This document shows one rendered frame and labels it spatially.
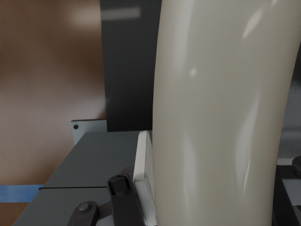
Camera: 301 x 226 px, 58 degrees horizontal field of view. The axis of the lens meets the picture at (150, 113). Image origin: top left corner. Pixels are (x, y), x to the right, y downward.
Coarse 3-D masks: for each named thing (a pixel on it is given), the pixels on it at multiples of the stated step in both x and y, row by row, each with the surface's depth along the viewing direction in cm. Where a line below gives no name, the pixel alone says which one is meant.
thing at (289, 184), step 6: (282, 168) 13; (288, 168) 13; (282, 174) 13; (288, 174) 12; (294, 174) 12; (282, 180) 12; (288, 180) 12; (294, 180) 12; (300, 180) 12; (288, 186) 12; (294, 186) 12; (300, 186) 12; (288, 192) 12; (294, 192) 12; (300, 192) 12; (294, 198) 12; (300, 198) 12; (294, 204) 13; (300, 204) 12
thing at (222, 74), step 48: (192, 0) 5; (240, 0) 4; (288, 0) 5; (192, 48) 5; (240, 48) 5; (288, 48) 5; (192, 96) 5; (240, 96) 5; (192, 144) 5; (240, 144) 5; (192, 192) 6; (240, 192) 6
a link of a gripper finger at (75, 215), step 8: (80, 208) 13; (88, 208) 13; (96, 208) 13; (72, 216) 13; (80, 216) 13; (88, 216) 12; (96, 216) 13; (72, 224) 12; (80, 224) 12; (88, 224) 12
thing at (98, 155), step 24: (96, 120) 110; (96, 144) 100; (120, 144) 98; (72, 168) 85; (96, 168) 84; (120, 168) 82; (48, 192) 73; (72, 192) 72; (96, 192) 72; (24, 216) 65; (48, 216) 64
